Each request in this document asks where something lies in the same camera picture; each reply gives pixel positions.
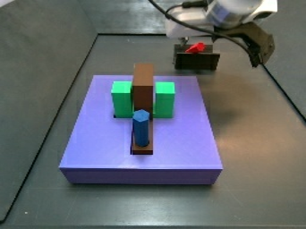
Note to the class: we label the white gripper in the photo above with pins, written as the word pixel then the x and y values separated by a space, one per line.
pixel 193 14

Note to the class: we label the red peg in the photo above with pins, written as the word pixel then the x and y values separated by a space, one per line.
pixel 197 48

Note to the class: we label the robot arm wrist link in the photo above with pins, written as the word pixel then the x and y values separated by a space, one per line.
pixel 226 13

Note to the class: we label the purple board base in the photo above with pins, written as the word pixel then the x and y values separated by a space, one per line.
pixel 185 154

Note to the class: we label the black angled holder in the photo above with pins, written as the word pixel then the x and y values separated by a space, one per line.
pixel 201 61

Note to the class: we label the right green block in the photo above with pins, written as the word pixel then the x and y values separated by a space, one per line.
pixel 165 99

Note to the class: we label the green block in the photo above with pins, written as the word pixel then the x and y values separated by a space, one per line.
pixel 165 99
pixel 121 93

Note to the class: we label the brown tall block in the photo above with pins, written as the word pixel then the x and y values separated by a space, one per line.
pixel 144 101

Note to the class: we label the left green block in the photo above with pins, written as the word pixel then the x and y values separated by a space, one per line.
pixel 121 93

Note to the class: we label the blue hexagonal peg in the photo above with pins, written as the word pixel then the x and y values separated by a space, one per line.
pixel 141 127

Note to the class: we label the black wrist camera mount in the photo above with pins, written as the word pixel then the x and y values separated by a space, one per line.
pixel 260 42

